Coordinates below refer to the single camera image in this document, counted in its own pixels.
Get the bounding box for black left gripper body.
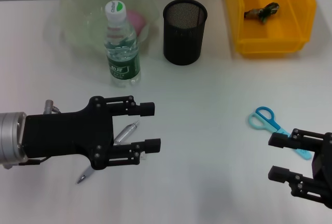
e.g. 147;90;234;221
22;95;116;171

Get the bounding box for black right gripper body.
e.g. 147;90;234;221
312;134;332;209

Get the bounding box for blue scissors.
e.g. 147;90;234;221
248;106;312;160

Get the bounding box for clear water bottle green label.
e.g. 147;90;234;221
104;0;142;88

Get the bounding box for green plastic wrapper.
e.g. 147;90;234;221
243;2;281;24

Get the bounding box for silver pen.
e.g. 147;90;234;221
76;120;141;185

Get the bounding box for black mesh pen holder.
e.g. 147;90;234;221
162;0;208;66

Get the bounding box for green translucent fruit bowl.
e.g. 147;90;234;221
45;0;160;63

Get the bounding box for yellow plastic bin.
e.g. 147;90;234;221
224;0;317;59

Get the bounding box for grey left gripper cable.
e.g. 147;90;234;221
18;100;63;166

